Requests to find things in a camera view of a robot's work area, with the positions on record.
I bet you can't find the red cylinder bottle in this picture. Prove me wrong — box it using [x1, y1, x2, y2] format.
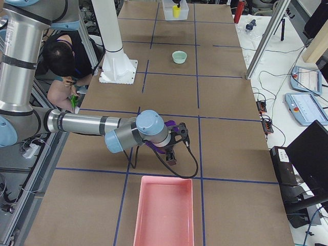
[234, 0, 245, 24]

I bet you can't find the near teach pendant tablet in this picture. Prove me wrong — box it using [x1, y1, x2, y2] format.
[284, 92, 327, 126]

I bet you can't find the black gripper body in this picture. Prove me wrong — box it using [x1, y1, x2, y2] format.
[165, 122, 190, 155]

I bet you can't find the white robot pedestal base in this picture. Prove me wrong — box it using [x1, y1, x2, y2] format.
[92, 0, 138, 85]

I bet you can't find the yellow plastic cup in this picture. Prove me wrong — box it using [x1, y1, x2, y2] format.
[172, 5, 181, 18]

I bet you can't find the purple microfiber cloth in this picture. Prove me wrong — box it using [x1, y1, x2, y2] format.
[148, 120, 179, 154]

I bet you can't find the blue handheld tool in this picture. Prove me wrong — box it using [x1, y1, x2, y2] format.
[245, 19, 256, 31]

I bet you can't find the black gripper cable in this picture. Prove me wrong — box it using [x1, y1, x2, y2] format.
[153, 143, 199, 179]

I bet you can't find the translucent plastic storage box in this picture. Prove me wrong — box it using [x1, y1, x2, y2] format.
[162, 0, 189, 21]

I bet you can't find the black monitor on stand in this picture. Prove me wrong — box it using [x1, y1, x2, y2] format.
[270, 120, 327, 228]

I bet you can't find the seated person black shirt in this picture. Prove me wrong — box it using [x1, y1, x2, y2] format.
[42, 31, 93, 113]

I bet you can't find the teach pendant tablet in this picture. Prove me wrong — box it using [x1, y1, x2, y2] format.
[290, 66, 322, 96]
[284, 92, 327, 126]

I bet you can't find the pink plastic tray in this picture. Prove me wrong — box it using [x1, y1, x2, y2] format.
[133, 176, 194, 245]

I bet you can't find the far teach pendant tablet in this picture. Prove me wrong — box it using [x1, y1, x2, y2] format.
[290, 66, 322, 96]

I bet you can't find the aluminium frame post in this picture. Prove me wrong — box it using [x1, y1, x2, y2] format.
[245, 0, 291, 79]

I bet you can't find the mint green bowl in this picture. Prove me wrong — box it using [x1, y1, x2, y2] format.
[172, 51, 188, 64]

